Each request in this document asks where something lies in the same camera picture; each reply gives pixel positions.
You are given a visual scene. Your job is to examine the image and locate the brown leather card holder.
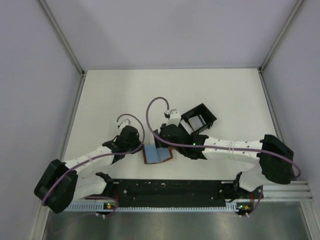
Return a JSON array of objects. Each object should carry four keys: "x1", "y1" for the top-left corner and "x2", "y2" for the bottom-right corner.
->
[{"x1": 143, "y1": 145, "x2": 173, "y2": 165}]

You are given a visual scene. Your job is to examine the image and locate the credit cards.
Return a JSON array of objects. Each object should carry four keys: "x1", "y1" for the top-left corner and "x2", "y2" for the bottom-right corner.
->
[{"x1": 181, "y1": 115, "x2": 205, "y2": 132}]

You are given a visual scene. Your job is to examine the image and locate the black card rack box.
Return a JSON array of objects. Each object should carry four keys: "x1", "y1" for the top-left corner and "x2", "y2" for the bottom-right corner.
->
[{"x1": 179, "y1": 103, "x2": 217, "y2": 135}]

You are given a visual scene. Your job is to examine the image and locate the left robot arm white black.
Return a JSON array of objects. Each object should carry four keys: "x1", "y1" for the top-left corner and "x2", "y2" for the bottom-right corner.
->
[{"x1": 34, "y1": 125, "x2": 145, "y2": 214}]

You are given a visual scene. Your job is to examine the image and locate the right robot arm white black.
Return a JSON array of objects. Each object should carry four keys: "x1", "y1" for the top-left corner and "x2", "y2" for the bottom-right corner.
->
[{"x1": 153, "y1": 124, "x2": 294, "y2": 198}]

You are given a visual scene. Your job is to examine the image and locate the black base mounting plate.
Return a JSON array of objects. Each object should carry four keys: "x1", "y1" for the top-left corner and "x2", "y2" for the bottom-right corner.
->
[{"x1": 84, "y1": 177, "x2": 266, "y2": 208}]

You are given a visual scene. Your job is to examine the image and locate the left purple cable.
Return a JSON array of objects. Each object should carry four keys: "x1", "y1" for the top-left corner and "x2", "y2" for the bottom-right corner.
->
[{"x1": 41, "y1": 113, "x2": 147, "y2": 218}]

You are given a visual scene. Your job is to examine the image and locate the grey slotted cable duct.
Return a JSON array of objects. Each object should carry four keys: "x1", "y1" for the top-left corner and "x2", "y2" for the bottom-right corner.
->
[{"x1": 64, "y1": 201, "x2": 251, "y2": 213}]

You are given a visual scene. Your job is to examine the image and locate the aluminium front rail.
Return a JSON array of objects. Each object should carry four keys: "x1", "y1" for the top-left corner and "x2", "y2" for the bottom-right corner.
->
[{"x1": 262, "y1": 181, "x2": 313, "y2": 202}]

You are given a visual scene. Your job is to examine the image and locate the left aluminium frame post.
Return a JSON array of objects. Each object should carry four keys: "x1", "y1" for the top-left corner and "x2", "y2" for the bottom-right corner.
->
[{"x1": 36, "y1": 0, "x2": 85, "y2": 76}]

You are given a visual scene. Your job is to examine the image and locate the aluminium frame post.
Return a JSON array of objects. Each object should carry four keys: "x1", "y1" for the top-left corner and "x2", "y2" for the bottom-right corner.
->
[
  {"x1": 36, "y1": 0, "x2": 85, "y2": 76},
  {"x1": 259, "y1": 0, "x2": 307, "y2": 74}
]

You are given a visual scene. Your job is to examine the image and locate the right aluminium frame post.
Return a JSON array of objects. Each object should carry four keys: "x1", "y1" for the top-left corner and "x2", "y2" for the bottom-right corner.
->
[{"x1": 259, "y1": 0, "x2": 307, "y2": 74}]

